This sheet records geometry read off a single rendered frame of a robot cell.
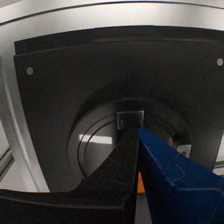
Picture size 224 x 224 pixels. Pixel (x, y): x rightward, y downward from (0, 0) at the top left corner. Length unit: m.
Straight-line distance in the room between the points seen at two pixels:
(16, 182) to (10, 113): 0.28
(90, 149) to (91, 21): 0.13
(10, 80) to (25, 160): 0.12
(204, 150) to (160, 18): 0.16
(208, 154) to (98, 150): 0.14
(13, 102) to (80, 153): 0.10
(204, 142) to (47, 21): 0.23
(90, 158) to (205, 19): 0.19
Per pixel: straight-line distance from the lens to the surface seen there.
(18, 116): 0.24
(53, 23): 0.20
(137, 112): 0.16
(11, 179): 0.50
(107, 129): 0.18
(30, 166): 0.29
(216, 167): 0.36
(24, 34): 0.21
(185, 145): 0.18
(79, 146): 0.19
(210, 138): 0.24
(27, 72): 0.20
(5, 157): 0.31
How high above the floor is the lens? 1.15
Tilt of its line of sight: 67 degrees down
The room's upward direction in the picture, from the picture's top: 176 degrees counter-clockwise
